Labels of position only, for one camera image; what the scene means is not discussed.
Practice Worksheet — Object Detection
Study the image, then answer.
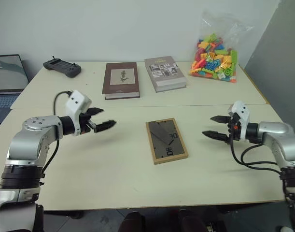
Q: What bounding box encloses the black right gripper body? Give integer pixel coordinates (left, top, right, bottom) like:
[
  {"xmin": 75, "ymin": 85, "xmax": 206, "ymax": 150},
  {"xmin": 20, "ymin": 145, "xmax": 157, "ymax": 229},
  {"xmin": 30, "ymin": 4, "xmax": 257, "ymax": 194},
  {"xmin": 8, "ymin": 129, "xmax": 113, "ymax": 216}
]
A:
[{"xmin": 226, "ymin": 113, "xmax": 242, "ymax": 145}]

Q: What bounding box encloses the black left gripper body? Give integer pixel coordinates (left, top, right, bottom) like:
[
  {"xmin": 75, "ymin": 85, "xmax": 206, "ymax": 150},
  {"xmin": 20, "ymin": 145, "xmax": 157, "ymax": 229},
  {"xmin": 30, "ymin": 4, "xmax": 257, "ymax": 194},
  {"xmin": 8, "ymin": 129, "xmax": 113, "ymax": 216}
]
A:
[{"xmin": 79, "ymin": 111, "xmax": 97, "ymax": 135}]

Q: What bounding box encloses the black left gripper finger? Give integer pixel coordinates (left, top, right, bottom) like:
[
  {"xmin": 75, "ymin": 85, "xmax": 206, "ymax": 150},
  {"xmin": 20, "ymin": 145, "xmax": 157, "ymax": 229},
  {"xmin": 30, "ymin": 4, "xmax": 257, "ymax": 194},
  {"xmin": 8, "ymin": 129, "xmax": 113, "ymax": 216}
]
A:
[
  {"xmin": 87, "ymin": 107, "xmax": 104, "ymax": 116},
  {"xmin": 94, "ymin": 119, "xmax": 117, "ymax": 133}
]

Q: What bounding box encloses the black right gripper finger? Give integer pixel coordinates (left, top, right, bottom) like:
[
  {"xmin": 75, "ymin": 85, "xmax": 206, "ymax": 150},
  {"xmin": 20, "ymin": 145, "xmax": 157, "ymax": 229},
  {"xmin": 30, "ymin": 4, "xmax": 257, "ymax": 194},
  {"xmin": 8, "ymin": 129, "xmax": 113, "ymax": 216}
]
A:
[
  {"xmin": 201, "ymin": 130, "xmax": 231, "ymax": 145},
  {"xmin": 210, "ymin": 115, "xmax": 232, "ymax": 124}
]

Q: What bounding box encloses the laptop computer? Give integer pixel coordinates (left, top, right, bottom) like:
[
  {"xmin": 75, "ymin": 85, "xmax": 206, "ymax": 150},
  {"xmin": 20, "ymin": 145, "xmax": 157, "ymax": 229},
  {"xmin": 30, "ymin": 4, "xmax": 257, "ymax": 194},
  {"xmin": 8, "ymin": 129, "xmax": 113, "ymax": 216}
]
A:
[{"xmin": 0, "ymin": 54, "xmax": 30, "ymax": 124}]

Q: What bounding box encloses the brown hardcover book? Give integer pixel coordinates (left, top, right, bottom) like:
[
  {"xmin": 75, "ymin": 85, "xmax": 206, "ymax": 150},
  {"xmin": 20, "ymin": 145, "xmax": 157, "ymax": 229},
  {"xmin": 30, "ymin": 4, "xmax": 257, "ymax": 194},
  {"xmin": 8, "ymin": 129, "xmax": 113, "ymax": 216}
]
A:
[{"xmin": 101, "ymin": 62, "xmax": 140, "ymax": 101}]

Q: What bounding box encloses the black handheld remote controller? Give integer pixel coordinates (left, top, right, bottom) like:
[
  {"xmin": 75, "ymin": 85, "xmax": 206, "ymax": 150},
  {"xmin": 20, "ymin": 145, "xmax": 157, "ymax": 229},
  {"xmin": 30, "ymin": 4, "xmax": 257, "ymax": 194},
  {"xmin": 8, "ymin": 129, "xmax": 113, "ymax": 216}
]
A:
[{"xmin": 42, "ymin": 56, "xmax": 82, "ymax": 79}]

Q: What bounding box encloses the bag of colourful building blocks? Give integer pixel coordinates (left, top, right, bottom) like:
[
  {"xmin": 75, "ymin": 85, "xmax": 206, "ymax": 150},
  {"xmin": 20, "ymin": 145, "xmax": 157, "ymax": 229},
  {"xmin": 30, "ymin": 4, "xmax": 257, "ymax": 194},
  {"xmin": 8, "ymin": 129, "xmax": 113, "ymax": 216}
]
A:
[{"xmin": 188, "ymin": 9, "xmax": 255, "ymax": 85}]

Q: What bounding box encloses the grey hardcover book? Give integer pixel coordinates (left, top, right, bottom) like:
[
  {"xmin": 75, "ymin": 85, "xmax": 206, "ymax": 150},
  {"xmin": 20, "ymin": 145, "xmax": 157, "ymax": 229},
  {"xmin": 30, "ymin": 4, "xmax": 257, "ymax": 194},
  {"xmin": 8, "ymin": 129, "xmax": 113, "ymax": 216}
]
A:
[{"xmin": 144, "ymin": 56, "xmax": 188, "ymax": 93}]

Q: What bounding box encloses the dark rounded shape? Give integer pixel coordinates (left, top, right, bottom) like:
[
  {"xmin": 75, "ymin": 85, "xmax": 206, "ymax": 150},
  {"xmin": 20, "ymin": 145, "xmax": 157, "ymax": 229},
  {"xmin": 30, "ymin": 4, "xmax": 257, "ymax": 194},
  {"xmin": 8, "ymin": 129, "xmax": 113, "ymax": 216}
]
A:
[{"xmin": 118, "ymin": 211, "xmax": 146, "ymax": 232}]

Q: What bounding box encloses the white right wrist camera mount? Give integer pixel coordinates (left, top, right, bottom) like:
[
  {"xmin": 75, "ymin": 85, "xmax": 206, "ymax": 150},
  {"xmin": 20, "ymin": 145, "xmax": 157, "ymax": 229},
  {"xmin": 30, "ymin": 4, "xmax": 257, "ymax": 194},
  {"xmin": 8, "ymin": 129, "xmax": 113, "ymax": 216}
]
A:
[{"xmin": 227, "ymin": 100, "xmax": 252, "ymax": 143}]

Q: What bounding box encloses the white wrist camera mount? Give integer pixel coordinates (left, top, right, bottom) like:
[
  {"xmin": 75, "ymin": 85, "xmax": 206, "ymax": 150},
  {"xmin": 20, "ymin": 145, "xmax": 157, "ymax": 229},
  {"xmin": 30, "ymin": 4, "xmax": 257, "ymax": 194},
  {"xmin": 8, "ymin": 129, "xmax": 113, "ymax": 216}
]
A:
[
  {"xmin": 227, "ymin": 100, "xmax": 252, "ymax": 143},
  {"xmin": 65, "ymin": 90, "xmax": 93, "ymax": 137}
]

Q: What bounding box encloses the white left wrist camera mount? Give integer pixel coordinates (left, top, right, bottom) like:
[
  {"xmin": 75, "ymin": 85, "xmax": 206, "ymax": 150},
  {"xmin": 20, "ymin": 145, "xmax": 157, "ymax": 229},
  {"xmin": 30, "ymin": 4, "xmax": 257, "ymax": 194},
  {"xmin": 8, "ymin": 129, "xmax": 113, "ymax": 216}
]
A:
[{"xmin": 65, "ymin": 90, "xmax": 93, "ymax": 137}]

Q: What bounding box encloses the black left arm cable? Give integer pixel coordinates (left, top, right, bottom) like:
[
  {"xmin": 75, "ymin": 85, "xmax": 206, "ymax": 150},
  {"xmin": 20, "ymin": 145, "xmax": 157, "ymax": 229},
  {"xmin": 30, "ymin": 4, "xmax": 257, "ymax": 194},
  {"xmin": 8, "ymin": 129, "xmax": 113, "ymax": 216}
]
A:
[{"xmin": 40, "ymin": 90, "xmax": 72, "ymax": 187}]

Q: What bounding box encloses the wooden picture frame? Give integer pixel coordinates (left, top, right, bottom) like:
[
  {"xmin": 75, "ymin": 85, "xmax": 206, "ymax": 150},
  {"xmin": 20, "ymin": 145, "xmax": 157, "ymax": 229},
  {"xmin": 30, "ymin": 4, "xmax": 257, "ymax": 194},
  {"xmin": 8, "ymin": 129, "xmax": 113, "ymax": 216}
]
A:
[{"xmin": 145, "ymin": 117, "xmax": 189, "ymax": 165}]

